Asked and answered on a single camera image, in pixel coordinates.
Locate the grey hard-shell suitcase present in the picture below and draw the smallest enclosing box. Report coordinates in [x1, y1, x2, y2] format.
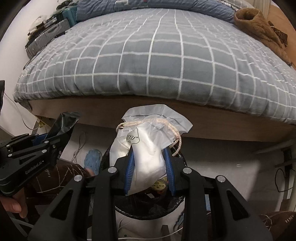
[25, 19, 70, 59]

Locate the brown fleece garment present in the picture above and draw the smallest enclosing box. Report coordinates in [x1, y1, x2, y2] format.
[234, 8, 292, 66]

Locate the brown patterned trouser leg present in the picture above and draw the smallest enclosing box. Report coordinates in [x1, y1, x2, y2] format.
[31, 164, 94, 200]

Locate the grey checked bed sheet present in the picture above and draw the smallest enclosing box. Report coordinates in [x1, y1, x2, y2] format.
[14, 9, 295, 124]

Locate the yellow cream box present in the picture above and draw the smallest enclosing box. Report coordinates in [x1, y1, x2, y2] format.
[151, 177, 168, 193]

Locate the black-lined trash bin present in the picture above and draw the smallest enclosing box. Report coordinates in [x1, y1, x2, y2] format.
[99, 146, 186, 220]

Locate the blue fuzzy slipper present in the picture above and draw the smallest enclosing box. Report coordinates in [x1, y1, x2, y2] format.
[84, 149, 102, 175]

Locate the white drawstring pouch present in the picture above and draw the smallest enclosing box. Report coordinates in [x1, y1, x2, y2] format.
[109, 104, 193, 195]

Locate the small black packet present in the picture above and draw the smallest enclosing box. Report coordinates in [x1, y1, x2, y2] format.
[45, 112, 81, 140]

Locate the blue striped duvet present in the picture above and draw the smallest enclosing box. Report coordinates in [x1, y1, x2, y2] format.
[76, 0, 235, 23]

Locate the person's left hand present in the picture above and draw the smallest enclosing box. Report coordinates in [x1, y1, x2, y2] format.
[1, 189, 28, 218]

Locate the wooden headboard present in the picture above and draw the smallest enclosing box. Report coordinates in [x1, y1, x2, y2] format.
[267, 1, 296, 69]

